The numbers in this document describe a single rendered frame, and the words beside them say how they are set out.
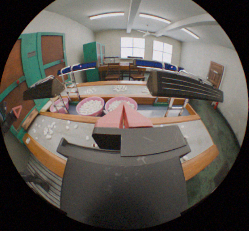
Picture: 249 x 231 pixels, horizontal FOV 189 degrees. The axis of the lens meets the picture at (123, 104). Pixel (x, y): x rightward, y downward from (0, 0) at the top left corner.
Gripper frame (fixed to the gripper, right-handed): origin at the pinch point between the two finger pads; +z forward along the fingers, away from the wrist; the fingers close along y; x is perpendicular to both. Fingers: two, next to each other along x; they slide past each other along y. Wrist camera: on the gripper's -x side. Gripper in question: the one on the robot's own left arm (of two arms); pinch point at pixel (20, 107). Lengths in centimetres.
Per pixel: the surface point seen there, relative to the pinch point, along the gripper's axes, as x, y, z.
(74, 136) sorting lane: 31.8, -27.6, 11.2
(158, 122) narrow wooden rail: 29, -84, 22
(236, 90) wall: -36, -490, 43
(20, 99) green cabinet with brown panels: -0.3, 46.2, 12.1
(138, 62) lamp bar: -5, -75, 65
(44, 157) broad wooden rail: 30.3, -9.9, -12.5
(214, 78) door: -22, -485, 181
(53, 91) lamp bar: -1.1, -32.9, 9.5
